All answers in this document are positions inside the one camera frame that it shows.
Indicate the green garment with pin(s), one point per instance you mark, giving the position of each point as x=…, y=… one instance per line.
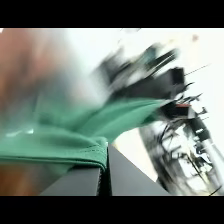
x=66, y=143

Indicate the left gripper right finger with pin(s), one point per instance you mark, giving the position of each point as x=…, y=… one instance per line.
x=130, y=176

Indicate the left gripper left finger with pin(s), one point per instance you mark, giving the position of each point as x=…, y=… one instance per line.
x=78, y=183

